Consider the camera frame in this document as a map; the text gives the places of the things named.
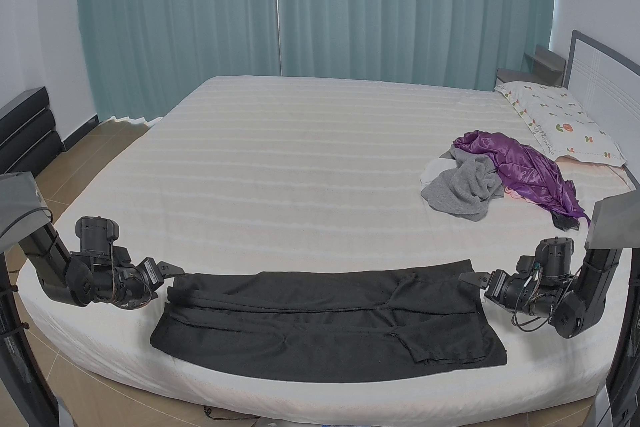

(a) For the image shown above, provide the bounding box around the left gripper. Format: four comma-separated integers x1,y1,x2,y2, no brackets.
135,257,187,293

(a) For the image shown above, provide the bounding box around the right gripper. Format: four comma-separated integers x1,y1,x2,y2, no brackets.
459,270,521,311

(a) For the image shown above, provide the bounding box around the black garment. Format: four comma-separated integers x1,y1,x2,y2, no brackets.
150,258,508,367

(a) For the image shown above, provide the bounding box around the bed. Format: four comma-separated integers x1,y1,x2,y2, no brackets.
17,29,640,421

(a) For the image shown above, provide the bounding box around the grey knitted garment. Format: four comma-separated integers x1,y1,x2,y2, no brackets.
420,155,506,222

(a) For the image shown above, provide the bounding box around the white garment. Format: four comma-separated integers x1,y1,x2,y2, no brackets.
419,158,458,188

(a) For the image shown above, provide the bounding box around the purple satin garment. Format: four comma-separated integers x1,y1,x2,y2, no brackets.
452,130,586,232

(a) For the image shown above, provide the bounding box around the white printed pillow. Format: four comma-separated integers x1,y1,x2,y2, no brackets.
495,81,628,165

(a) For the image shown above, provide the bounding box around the black chest of drawers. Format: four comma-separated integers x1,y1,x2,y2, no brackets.
0,86,63,178

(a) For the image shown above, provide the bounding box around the grey bedside table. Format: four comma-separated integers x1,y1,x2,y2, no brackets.
495,45,566,90

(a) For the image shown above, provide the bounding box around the blue-green curtain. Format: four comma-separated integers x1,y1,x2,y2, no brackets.
75,0,281,123
277,0,557,91

